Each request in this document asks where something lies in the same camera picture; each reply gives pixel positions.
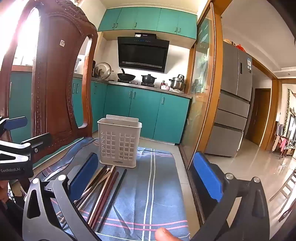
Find black range hood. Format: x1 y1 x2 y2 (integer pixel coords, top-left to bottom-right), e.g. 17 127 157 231
117 32 170 74

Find teal wall cabinets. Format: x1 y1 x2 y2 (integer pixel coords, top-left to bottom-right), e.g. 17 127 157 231
97 6 197 40

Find grey refrigerator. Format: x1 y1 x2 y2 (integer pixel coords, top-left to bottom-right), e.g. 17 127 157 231
205 41 253 158

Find black chopstick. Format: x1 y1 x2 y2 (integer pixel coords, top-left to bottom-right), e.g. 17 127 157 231
96 169 127 233

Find gas stove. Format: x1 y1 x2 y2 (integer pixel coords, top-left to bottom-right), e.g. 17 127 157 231
117 79 158 86

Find brown wooden door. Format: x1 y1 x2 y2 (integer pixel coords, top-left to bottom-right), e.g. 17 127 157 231
246 88 271 146

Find black cooking pot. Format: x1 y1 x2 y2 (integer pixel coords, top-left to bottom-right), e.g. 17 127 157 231
141 74 157 84

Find green vine decoration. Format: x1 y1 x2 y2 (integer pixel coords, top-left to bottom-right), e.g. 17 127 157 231
284 89 291 135

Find clothes drying rack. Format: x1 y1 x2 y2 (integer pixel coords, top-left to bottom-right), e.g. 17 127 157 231
272 120 296 159

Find pile of mixed chopsticks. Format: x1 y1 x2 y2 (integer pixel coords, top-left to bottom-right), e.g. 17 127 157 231
55 164 127 233

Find white plastic utensil basket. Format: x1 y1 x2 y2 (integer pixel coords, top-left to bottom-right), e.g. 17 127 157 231
97 114 142 169

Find wooden doorway frame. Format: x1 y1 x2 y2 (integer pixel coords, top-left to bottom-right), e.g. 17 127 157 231
252 58 281 152

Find red-brown chopstick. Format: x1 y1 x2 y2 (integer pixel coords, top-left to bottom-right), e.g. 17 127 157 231
89 167 119 230

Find plain wooden chair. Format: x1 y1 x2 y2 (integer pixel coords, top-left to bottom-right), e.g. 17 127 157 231
269 169 296 223

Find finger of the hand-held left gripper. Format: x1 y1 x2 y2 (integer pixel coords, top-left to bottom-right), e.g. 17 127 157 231
21 133 52 153
0 116 28 139

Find carved wooden chair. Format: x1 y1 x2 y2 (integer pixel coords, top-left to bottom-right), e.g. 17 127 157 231
0 0 99 163

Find wooden framed glass sliding door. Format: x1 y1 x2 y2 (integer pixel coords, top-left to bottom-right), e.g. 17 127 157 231
179 0 232 169

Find person's right hand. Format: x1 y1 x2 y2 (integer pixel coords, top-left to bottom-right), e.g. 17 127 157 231
154 227 185 241

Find black wok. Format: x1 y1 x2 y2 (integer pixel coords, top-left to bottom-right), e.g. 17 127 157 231
117 68 136 81

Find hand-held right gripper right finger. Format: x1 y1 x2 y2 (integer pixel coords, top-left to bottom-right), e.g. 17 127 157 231
191 151 271 241

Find stainless steel stockpot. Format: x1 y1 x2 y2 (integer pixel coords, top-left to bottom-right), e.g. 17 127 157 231
169 74 186 90

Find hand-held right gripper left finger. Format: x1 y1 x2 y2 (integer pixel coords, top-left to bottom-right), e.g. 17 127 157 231
22 152 100 241

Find grey kitchen countertop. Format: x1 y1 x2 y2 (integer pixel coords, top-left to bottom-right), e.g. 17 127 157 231
73 74 192 99

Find steel pan lid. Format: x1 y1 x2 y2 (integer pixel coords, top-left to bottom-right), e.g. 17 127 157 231
94 62 112 81

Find blue striped cloth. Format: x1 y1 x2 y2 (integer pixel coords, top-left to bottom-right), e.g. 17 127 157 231
32 137 192 241

